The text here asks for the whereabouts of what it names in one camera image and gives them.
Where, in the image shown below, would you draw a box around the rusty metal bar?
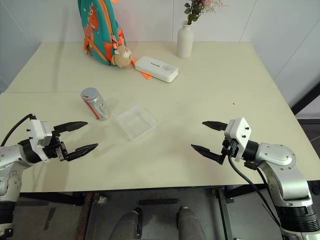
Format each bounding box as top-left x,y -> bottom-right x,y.
75,191 -> 100,240

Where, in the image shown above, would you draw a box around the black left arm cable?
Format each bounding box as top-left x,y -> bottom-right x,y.
0,113 -> 36,147

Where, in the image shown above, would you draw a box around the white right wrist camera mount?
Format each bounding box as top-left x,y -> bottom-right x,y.
223,117 -> 252,162

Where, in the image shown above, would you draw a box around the beige plush toy keychain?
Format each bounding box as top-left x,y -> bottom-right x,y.
111,44 -> 136,69

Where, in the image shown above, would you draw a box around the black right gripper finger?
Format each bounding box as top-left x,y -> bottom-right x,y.
201,120 -> 229,132
190,143 -> 226,166

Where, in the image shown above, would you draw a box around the black slanted metal bar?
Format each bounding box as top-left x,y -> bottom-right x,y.
290,81 -> 320,116

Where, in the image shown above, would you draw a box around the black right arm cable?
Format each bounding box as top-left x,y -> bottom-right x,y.
227,154 -> 285,228

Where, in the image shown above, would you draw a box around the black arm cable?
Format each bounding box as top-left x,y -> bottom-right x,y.
227,154 -> 285,228
0,113 -> 36,147

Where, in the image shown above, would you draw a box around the dark grey rounded shape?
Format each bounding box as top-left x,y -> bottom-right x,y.
175,206 -> 205,240
115,207 -> 144,240

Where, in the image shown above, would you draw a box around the white rectangular case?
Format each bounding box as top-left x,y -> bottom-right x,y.
134,55 -> 180,84

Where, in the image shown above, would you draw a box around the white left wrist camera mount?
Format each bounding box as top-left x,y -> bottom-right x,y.
26,118 -> 54,163

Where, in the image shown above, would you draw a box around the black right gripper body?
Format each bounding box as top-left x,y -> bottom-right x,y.
220,136 -> 240,158

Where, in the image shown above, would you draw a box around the clear plastic rectangular container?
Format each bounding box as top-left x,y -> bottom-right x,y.
114,104 -> 157,143

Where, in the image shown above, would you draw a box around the silver bottle cap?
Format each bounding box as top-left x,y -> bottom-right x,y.
80,87 -> 99,103

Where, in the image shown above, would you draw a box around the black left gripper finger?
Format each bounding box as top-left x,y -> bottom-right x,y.
65,142 -> 99,162
53,121 -> 89,134

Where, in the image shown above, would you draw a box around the teal orange dinosaur backpack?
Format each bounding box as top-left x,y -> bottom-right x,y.
76,0 -> 154,81

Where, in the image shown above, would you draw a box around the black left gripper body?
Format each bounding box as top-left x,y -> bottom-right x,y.
42,127 -> 69,163

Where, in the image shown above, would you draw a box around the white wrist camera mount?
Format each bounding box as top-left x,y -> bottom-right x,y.
223,117 -> 252,162
26,118 -> 54,163

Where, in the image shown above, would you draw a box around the pink flowers with green stems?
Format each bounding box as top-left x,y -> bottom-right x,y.
184,0 -> 230,26

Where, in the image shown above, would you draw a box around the clear plastic bottle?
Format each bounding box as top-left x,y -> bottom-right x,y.
83,92 -> 111,122

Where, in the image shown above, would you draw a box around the white ceramic vase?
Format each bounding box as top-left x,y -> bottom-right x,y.
176,20 -> 196,60

